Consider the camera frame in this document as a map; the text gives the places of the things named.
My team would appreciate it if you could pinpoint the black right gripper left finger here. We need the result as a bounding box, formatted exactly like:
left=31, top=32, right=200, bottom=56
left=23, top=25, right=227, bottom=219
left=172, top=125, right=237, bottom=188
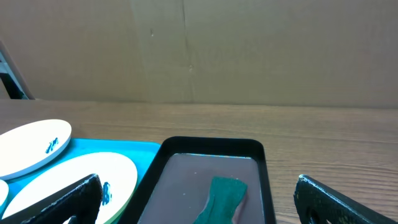
left=1, top=174, right=103, bottom=224

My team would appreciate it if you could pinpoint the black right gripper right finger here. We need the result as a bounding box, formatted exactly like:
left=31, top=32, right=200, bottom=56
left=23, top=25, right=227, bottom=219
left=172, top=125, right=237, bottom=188
left=294, top=174, right=397, bottom=224

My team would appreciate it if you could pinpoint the yellow plate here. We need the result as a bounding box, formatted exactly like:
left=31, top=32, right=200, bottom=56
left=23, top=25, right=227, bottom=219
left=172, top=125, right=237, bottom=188
left=2, top=152, right=137, bottom=223

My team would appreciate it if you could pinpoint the white plate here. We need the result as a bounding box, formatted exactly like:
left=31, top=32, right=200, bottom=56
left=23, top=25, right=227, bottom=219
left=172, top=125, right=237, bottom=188
left=1, top=119, right=72, bottom=180

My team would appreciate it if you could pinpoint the green scrubbing sponge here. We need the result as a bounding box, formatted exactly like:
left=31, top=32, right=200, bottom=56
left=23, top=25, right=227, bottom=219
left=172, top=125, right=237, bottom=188
left=193, top=177, right=248, bottom=224

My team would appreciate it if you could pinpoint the teal plastic tray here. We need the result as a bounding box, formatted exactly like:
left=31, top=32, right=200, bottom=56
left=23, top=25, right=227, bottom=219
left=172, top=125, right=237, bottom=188
left=5, top=139, right=160, bottom=209

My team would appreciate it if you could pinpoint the black tray with water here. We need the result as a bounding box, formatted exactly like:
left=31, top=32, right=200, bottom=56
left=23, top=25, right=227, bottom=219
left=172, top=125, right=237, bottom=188
left=119, top=136, right=276, bottom=223

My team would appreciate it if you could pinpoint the cardboard backdrop panel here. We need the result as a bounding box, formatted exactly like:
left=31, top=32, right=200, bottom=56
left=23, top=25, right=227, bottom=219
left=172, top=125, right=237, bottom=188
left=1, top=0, right=397, bottom=108

